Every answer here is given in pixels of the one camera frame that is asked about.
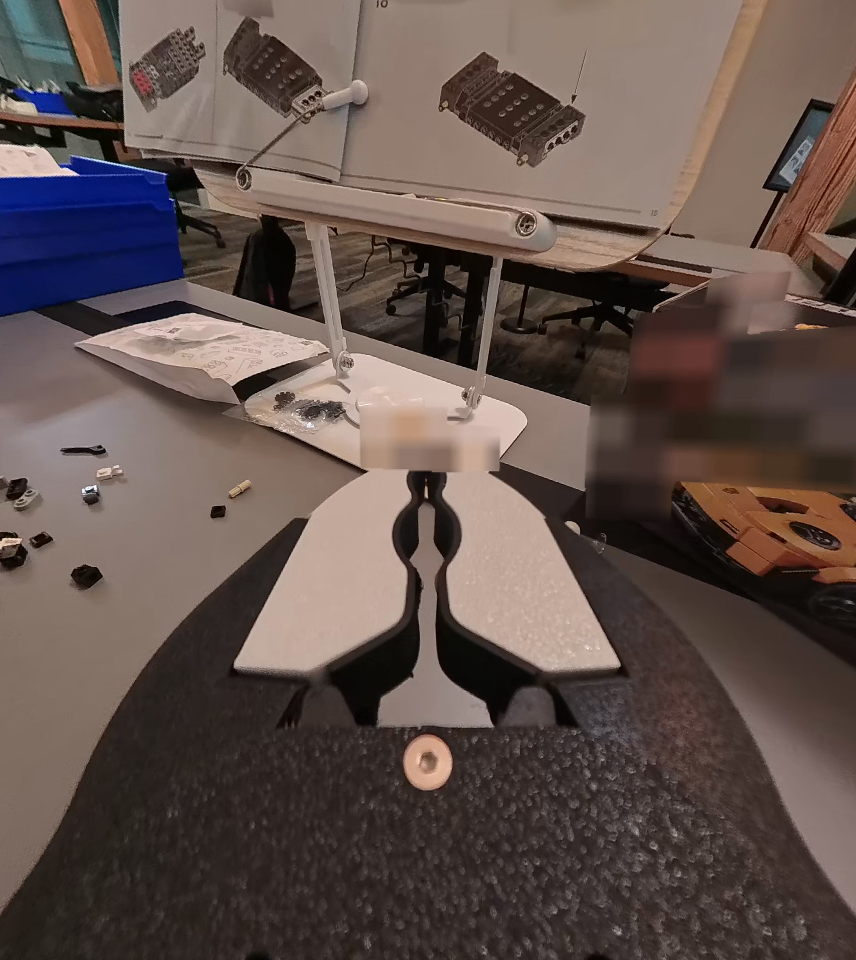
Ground grey desk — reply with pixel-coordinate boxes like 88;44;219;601
0;281;856;960

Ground toy instruction booklet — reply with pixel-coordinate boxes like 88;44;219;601
122;0;746;228

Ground black backpack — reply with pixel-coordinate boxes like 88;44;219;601
231;216;299;314

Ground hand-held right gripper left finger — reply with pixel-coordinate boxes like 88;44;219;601
234;472;427;682

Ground blue plastic bin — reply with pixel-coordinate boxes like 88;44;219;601
0;153;187;325

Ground wooden post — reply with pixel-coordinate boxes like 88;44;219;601
59;0;123;87

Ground black office chair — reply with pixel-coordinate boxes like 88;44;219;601
384;243;476;318
501;285;637;360

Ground wooden pillar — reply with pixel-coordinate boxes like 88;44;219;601
760;18;856;258

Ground opened printed paper bag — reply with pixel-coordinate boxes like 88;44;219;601
74;313;333;408

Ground scattered small toy brick pieces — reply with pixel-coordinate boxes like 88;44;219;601
0;442;258;624

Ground display screen on stand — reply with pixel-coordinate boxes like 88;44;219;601
761;97;836;194

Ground clear bag of black pieces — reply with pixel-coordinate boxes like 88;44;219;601
242;384;363;438

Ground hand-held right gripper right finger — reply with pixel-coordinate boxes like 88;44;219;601
434;472;623;682

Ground large printed paper bag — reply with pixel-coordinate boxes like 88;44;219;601
0;142;83;181

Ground yellow car toy box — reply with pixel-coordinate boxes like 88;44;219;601
584;288;856;672

